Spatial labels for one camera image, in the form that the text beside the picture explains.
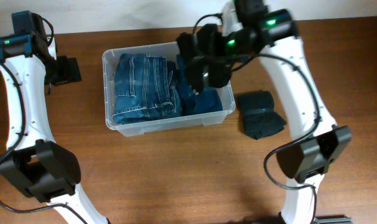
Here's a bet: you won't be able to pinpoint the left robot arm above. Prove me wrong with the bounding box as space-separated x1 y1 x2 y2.
0 31 109 223

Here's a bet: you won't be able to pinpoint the black garment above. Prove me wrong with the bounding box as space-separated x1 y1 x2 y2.
237 90 287 140
176 24 231 93

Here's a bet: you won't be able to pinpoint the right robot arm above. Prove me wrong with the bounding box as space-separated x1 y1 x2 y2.
221 1 352 223

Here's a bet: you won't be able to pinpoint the dark blue jeans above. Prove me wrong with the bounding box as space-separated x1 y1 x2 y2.
113 54 181 124

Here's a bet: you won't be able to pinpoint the blue shirt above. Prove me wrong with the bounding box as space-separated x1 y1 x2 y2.
176 54 223 116

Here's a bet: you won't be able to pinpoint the clear plastic storage bin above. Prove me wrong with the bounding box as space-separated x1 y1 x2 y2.
102 42 236 137

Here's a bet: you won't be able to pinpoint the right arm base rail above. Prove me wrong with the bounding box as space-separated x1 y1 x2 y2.
314 217 353 224

